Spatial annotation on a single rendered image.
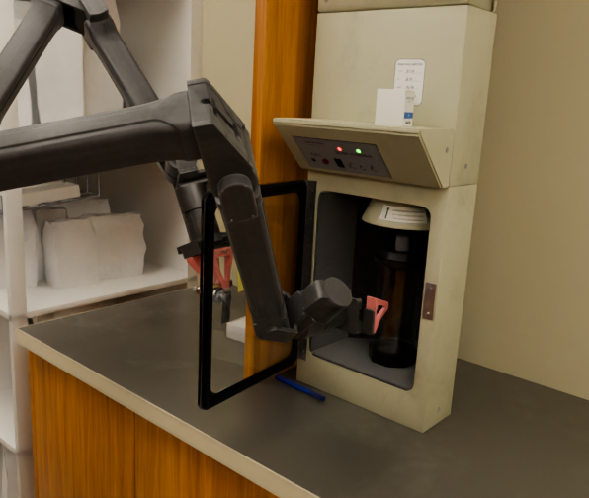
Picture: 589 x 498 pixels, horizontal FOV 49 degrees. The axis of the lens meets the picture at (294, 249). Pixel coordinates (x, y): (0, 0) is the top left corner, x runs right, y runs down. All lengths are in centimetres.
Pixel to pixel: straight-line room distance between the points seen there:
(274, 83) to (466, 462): 79
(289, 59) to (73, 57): 89
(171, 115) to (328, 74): 64
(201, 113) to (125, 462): 102
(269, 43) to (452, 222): 49
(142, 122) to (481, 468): 83
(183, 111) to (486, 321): 111
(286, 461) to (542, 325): 72
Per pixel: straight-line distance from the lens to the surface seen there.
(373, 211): 127
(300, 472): 113
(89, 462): 170
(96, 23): 139
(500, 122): 158
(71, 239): 214
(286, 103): 133
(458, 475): 118
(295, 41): 135
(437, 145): 109
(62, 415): 175
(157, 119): 70
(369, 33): 125
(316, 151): 122
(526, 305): 160
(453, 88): 115
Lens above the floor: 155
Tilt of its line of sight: 13 degrees down
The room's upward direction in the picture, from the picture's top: 3 degrees clockwise
